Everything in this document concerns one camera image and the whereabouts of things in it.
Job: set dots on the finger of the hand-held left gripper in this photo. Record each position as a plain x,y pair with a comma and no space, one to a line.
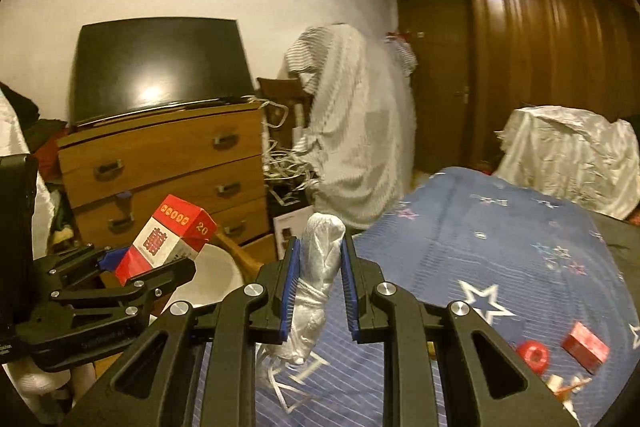
112,258
170,274

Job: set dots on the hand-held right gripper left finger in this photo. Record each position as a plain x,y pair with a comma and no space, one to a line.
290,292

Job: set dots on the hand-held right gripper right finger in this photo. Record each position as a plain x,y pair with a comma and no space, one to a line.
351,292

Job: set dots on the red white cigarette pack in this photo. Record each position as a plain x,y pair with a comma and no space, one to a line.
160,242

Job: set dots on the white plastic bag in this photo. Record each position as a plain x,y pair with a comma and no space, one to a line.
320,257

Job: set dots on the white cardboard box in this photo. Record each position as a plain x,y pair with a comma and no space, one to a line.
292,229

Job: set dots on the blue cloth scrap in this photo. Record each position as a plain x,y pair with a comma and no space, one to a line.
124,195

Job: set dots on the dark cloth pile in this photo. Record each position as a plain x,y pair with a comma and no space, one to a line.
45,132

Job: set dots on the wooden chest of drawers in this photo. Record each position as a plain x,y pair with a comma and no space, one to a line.
165,157

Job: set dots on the blue star-print blanket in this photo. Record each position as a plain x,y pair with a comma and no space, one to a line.
475,257

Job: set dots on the white crumpled cloth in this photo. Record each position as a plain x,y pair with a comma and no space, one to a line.
40,387

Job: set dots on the striped grey white cloth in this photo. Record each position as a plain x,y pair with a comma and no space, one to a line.
350,132

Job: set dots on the red apple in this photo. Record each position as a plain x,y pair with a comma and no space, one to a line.
532,357

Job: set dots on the black flat monitor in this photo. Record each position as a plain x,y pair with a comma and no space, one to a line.
160,67

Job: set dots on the dark wooden chair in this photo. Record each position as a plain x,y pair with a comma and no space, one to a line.
280,89

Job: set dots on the dark wooden door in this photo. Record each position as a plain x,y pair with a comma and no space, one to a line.
440,82

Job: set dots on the small printed snack wrapper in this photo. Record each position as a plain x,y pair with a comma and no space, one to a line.
570,387

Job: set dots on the red cardboard box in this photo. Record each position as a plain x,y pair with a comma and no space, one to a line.
585,347

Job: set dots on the white satin cloth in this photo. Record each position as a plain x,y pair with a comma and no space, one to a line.
565,157

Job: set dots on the red hanging ornament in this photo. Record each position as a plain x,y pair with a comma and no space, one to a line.
400,38

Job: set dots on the black bed sheet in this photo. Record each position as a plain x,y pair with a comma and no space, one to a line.
622,247

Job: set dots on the brown wooden wardrobe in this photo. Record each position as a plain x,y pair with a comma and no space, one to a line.
540,47

